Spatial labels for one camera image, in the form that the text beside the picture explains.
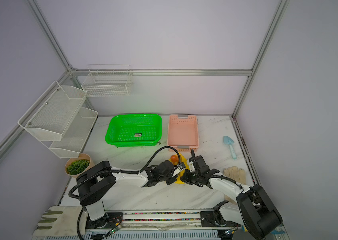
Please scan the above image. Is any orange plastic spoon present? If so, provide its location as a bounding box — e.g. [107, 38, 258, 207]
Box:
[170, 155, 179, 165]

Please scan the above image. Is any yellow paper napkin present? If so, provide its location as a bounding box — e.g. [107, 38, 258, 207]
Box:
[174, 153, 189, 184]

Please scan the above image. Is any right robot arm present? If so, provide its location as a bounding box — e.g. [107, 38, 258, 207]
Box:
[178, 151, 283, 240]

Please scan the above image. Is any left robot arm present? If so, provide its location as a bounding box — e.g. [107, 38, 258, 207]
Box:
[68, 160, 186, 222]

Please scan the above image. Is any beige work glove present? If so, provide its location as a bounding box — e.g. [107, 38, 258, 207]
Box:
[222, 165, 247, 205]

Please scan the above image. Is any pink plastic basket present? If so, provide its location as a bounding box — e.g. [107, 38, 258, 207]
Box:
[168, 115, 199, 152]

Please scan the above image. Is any light blue garden trowel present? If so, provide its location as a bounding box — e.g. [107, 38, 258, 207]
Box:
[223, 136, 237, 160]

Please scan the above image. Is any green plastic basket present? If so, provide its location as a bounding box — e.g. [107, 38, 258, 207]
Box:
[105, 114, 163, 148]

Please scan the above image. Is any potted green succulent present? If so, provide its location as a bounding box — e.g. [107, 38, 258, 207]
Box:
[65, 153, 94, 179]

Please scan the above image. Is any green-striped white glove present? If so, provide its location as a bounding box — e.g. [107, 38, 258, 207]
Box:
[33, 206, 82, 237]

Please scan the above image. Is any white mesh two-tier shelf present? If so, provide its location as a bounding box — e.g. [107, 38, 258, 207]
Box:
[18, 82, 98, 159]

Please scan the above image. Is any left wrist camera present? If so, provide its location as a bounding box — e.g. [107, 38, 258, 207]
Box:
[172, 163, 186, 177]

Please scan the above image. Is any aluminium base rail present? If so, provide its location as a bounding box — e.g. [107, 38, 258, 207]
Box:
[31, 208, 291, 240]

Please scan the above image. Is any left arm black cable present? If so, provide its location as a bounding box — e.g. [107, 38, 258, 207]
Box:
[68, 146, 181, 240]

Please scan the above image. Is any white wire basket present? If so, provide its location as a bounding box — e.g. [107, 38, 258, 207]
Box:
[82, 65, 134, 97]

